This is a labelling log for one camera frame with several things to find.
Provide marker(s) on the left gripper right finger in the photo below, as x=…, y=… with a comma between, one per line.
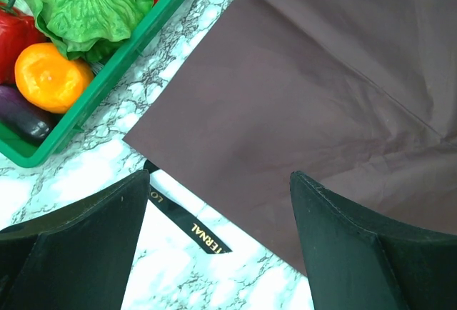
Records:
x=356, y=258

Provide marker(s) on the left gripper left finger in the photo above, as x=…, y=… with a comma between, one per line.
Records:
x=78, y=256

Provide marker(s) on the black ribbon with gold text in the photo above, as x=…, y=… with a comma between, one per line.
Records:
x=188, y=223

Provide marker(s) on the red paper bouquet wrap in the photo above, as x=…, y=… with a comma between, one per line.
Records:
x=360, y=95

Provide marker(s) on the green plastic basket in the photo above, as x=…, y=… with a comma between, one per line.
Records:
x=108, y=73

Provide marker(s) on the purple eggplant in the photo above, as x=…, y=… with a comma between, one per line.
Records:
x=28, y=121

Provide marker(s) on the orange fruit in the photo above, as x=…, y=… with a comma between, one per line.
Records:
x=50, y=81

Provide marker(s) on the red bell pepper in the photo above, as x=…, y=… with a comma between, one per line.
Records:
x=18, y=31

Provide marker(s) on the green cabbage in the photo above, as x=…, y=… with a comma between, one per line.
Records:
x=88, y=29

